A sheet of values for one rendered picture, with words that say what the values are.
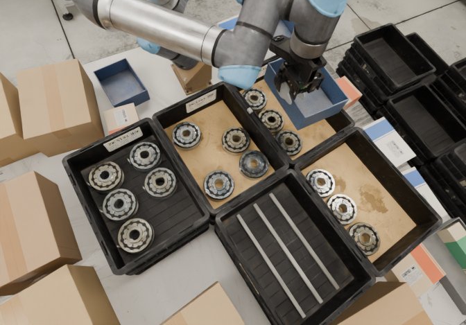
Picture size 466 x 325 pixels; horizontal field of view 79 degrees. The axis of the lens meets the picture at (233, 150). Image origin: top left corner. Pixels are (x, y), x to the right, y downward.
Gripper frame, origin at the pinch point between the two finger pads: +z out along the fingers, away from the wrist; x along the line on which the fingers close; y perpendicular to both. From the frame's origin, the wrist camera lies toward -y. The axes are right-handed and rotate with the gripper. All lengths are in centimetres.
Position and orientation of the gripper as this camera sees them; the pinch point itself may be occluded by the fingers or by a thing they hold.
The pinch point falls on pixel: (284, 92)
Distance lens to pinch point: 81.5
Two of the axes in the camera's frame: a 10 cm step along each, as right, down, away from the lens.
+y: 4.4, 8.3, -3.3
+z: -0.1, 3.8, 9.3
